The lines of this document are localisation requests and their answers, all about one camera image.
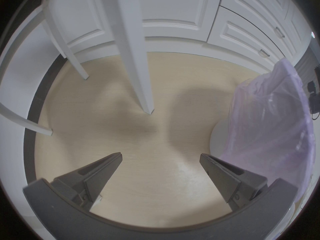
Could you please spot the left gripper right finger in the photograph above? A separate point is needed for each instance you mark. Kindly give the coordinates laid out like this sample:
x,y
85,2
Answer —
x,y
225,179

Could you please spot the grey padded white chair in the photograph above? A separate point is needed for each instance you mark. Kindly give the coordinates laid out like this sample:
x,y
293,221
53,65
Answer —
x,y
132,46

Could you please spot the white wardrobe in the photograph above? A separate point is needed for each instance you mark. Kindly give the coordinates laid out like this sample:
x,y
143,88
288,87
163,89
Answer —
x,y
175,4

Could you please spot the grey curtain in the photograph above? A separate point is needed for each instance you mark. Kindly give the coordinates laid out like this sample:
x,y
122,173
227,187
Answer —
x,y
306,64

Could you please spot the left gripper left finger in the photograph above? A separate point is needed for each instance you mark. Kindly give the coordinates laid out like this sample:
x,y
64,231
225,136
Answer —
x,y
95,179

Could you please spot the purple plastic bag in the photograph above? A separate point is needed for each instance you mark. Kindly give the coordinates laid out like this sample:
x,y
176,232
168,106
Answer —
x,y
270,121

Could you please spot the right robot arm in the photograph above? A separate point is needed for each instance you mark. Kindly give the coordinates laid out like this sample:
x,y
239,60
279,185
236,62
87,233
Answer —
x,y
312,89

